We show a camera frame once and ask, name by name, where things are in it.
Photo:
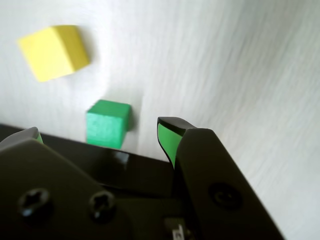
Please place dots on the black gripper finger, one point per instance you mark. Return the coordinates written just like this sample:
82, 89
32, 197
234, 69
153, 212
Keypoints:
45, 190
212, 175

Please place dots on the green wooden cube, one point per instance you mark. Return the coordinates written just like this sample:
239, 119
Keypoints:
105, 125

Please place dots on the yellow wooden cube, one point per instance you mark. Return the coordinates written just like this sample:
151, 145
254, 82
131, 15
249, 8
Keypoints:
50, 52

